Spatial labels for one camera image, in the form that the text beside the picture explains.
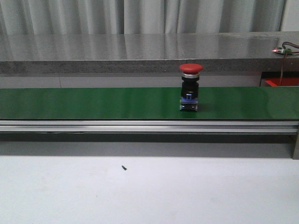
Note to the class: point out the grey curtain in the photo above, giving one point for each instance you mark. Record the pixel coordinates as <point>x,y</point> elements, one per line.
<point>36,17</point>

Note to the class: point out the green conveyor belt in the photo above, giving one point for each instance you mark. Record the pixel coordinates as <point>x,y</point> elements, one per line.
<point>267,103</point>

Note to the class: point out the grey stone counter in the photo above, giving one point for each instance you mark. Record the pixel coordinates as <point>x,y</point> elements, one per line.
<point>145,53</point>

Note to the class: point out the red plastic bin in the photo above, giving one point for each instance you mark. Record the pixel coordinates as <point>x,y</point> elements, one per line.
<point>289,81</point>

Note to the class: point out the aluminium conveyor side rail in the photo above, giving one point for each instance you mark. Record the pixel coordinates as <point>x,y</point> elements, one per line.
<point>149,126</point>

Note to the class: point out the small green circuit board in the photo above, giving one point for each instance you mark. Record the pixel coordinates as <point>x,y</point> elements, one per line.
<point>280,50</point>

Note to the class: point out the grey conveyor support leg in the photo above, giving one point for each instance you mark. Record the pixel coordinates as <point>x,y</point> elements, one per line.
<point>295,154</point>

